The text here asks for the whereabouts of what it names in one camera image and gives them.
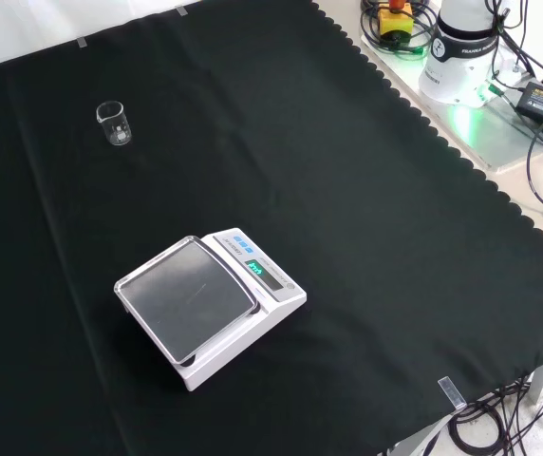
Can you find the small clear glass beaker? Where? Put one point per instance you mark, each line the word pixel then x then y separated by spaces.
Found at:
pixel 116 126

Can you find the black cloth with scalloped edge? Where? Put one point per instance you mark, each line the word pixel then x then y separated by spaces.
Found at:
pixel 347 199

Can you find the white electronic balance, steel pan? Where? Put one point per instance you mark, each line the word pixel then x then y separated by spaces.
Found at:
pixel 214 299

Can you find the grey tape strip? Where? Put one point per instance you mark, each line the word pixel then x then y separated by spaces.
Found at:
pixel 181 10
pixel 82 43

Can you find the yellow stop button box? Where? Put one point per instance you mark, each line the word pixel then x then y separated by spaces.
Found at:
pixel 395 21

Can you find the clear tape strip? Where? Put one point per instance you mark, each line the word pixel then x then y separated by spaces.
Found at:
pixel 452 393

